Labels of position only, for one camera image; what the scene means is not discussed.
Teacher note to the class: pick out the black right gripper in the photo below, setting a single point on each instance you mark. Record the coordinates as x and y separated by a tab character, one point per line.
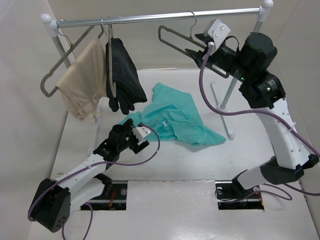
196	55

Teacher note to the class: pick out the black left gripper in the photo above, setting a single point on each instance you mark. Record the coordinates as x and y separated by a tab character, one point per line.
129	125

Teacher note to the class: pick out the teal t shirt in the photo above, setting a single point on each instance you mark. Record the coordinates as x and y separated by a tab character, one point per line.
174	116

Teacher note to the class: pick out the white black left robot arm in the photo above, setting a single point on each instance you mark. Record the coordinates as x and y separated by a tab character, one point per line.
55	199

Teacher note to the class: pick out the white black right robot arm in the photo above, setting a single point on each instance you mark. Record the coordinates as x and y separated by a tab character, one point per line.
267	99

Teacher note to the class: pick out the black shirt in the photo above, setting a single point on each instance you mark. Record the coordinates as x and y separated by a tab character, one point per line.
125	76

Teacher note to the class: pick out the beige shirt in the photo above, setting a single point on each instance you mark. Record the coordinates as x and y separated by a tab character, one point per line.
84	83

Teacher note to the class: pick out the grey hanger with black shirt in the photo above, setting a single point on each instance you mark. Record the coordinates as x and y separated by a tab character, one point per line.
109	34

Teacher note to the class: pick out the grey hanger with beige shirt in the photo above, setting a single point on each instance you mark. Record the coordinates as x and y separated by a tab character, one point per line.
64	59

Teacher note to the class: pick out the metal clothes rack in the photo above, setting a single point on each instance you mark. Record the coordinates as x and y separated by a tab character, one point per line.
53	26

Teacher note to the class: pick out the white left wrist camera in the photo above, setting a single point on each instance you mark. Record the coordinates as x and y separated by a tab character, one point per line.
141	132

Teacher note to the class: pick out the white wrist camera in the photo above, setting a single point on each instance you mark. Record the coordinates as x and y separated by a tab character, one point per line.
141	132
217	31

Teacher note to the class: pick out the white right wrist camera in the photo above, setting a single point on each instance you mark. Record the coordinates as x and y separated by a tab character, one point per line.
217	31

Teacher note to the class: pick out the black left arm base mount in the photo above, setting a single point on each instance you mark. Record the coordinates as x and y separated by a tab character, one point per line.
113	196

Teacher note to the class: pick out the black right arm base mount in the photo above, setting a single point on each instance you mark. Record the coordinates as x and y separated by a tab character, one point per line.
232	196

